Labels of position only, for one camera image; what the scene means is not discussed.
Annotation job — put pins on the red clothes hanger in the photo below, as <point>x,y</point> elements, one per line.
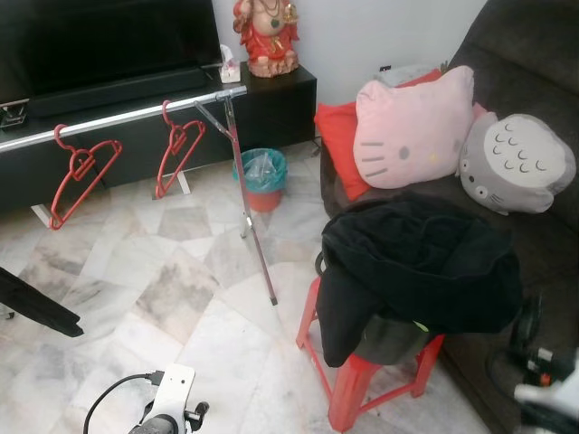
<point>178,136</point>
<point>80,161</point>

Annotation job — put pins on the red plastic stool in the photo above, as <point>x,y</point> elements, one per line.
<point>353,389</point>

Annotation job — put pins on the grey Totoro cushion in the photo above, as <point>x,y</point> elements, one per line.
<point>516,167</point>

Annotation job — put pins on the red bin with green liner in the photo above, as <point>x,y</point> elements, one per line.
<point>264,194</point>

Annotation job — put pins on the pink cat face cushion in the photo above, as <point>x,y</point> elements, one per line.
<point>412,127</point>

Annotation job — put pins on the red cushion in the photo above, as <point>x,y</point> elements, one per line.
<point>336,145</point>

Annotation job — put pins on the dark brown sofa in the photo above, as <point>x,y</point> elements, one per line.
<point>534,54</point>

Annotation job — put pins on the black TV cabinet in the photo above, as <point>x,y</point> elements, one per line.
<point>271,108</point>

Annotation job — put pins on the black soundbar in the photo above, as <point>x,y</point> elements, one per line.
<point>127,93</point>

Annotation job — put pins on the white tissue box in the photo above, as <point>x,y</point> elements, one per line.
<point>231,70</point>

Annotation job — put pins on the red laughing Buddha statue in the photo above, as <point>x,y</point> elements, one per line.
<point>269,41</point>

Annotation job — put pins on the black flat television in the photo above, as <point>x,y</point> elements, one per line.
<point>109,41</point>

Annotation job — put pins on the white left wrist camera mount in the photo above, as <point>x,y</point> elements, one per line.
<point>174,389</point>

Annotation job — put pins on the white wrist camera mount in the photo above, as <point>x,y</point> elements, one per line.
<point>174,389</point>
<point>556,402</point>

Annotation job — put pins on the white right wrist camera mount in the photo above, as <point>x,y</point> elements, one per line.
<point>556,402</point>

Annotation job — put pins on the silver clothes rail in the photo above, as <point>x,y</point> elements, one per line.
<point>118,118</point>

